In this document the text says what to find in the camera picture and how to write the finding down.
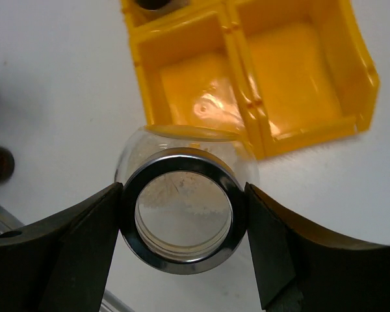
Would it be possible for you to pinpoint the yellow four-compartment bin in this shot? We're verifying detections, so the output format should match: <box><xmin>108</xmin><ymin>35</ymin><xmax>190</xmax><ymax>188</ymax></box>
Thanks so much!
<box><xmin>121</xmin><ymin>1</ymin><xmax>380</xmax><ymax>159</ymax></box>

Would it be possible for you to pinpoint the black-cap white spice jar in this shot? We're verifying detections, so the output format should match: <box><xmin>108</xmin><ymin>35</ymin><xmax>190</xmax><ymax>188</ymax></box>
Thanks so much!
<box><xmin>135</xmin><ymin>0</ymin><xmax>171</xmax><ymax>10</ymax></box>

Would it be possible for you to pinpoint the aluminium table frame rail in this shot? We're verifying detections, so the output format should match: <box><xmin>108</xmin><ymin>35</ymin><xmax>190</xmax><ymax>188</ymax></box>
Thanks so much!
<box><xmin>0</xmin><ymin>206</ymin><xmax>133</xmax><ymax>312</ymax></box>

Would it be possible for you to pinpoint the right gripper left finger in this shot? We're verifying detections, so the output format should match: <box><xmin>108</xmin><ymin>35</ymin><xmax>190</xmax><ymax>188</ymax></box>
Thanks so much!
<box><xmin>0</xmin><ymin>183</ymin><xmax>123</xmax><ymax>311</ymax></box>

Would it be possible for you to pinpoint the clear glass jar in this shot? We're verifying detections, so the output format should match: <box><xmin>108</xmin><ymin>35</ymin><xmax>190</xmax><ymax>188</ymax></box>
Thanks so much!
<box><xmin>114</xmin><ymin>125</ymin><xmax>259</xmax><ymax>275</ymax></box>

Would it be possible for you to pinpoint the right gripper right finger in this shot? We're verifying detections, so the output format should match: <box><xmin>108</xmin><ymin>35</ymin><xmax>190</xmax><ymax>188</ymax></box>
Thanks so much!
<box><xmin>245</xmin><ymin>184</ymin><xmax>390</xmax><ymax>311</ymax></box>

